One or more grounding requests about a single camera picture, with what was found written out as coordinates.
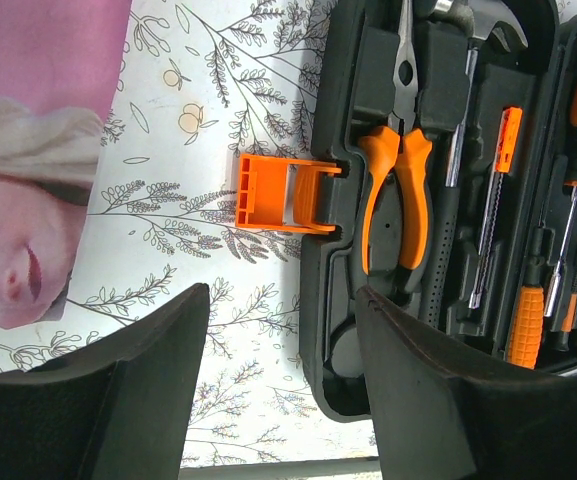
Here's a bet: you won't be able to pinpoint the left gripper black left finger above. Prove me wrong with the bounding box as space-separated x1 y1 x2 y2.
0 283 210 479

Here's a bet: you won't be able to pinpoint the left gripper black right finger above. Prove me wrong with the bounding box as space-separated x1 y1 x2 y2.
355 287 577 479

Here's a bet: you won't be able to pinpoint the orange ribbed bit driver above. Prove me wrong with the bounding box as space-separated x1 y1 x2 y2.
506 227 545 369

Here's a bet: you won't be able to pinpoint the small orange black screwdriver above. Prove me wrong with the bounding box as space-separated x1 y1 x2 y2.
554 249 577 352

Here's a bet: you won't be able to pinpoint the orange case latch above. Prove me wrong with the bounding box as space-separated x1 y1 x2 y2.
235 154 342 235

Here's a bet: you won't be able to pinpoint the black plastic tool case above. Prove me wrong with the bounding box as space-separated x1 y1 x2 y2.
300 1 577 422

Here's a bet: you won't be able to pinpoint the orange handled pliers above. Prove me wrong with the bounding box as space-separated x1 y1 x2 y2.
359 0 432 273

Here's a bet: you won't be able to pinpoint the orange handled utility knife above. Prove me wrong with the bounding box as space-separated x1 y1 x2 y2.
468 106 523 309

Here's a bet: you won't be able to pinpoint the black handled steel hammer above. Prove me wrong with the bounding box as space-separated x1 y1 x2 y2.
415 0 528 329

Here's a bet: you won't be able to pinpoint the floral patterned table mat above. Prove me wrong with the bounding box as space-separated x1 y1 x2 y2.
0 1 376 467

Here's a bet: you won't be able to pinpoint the purple folded cloth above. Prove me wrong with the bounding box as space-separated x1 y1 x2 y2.
0 1 131 330

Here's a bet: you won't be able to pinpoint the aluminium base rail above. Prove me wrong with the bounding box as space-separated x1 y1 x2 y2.
178 456 381 480

